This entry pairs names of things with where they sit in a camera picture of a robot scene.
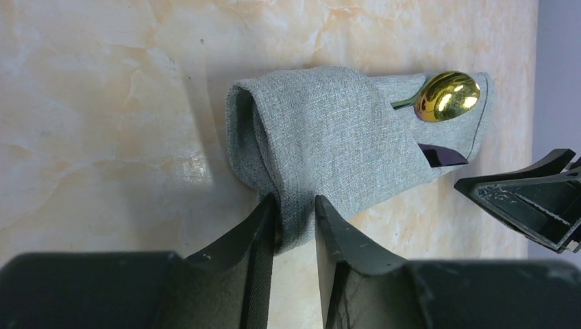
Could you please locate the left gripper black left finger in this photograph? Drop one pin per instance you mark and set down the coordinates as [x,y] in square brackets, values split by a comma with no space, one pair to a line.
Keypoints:
[224,285]

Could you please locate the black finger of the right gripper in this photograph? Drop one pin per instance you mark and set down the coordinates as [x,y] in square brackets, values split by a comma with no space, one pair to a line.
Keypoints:
[541,201]

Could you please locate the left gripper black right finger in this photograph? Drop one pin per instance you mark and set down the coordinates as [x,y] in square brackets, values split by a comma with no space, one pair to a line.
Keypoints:
[364,285]

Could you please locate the iridescent purple knife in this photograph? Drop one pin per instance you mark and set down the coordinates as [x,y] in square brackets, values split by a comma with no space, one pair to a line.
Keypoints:
[439,156]

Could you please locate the iridescent purple spoon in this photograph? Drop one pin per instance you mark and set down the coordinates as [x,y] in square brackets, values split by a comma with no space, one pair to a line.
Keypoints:
[443,97]

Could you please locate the grey cloth napkin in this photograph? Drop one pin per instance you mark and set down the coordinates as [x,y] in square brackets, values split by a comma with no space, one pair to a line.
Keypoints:
[332,131]

